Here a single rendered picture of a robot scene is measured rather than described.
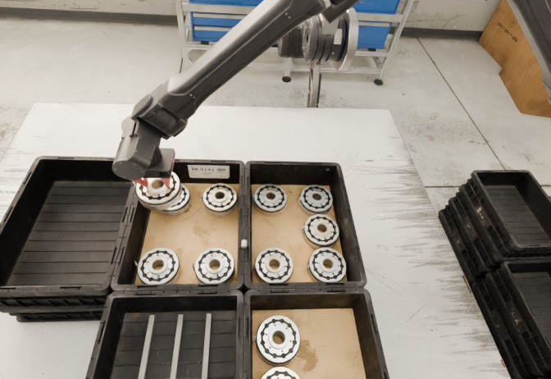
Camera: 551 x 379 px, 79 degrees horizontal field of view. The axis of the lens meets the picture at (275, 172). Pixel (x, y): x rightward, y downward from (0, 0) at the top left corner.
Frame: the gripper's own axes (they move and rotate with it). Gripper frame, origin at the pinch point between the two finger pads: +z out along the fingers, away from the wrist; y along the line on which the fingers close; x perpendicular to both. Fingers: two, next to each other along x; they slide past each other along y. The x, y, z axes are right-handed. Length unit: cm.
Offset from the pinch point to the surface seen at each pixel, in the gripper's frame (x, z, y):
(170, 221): 2.0, 21.8, -1.1
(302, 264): -10.5, 22.3, 37.1
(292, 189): 15.6, 23.0, 35.8
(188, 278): -14.9, 21.5, 6.7
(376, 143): 52, 38, 76
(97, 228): -0.6, 21.5, -20.9
